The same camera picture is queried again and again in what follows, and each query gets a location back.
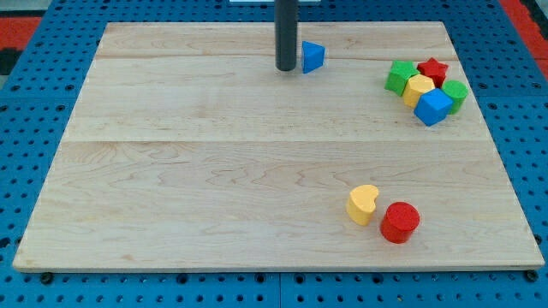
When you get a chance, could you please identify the yellow heart block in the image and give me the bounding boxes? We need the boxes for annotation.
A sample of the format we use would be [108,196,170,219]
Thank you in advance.
[346,185,379,226]

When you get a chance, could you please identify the green cylinder block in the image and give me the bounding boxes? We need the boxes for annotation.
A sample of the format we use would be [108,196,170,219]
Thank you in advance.
[442,80,468,115]

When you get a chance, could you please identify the yellow hexagon block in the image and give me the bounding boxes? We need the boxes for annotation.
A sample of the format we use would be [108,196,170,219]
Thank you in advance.
[402,74,435,109]

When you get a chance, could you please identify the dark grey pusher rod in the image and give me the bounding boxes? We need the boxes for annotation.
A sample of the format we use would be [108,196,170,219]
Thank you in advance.
[274,0,298,72]

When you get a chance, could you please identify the blue triangle block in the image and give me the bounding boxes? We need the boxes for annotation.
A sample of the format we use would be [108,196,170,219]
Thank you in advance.
[301,41,325,74]

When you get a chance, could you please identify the green star block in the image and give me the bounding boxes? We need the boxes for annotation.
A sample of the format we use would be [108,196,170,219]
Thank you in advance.
[384,60,420,97]

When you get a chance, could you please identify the blue cube block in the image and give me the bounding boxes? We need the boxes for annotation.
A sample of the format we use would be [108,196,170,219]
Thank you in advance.
[414,88,453,127]

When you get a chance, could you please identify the light wooden board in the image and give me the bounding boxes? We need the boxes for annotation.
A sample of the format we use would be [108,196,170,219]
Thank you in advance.
[13,21,545,273]

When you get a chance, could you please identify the red star block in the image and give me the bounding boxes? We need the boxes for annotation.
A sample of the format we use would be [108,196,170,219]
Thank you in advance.
[417,57,449,88]

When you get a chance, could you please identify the red cylinder block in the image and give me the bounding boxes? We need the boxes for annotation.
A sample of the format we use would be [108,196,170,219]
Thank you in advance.
[380,202,420,244]

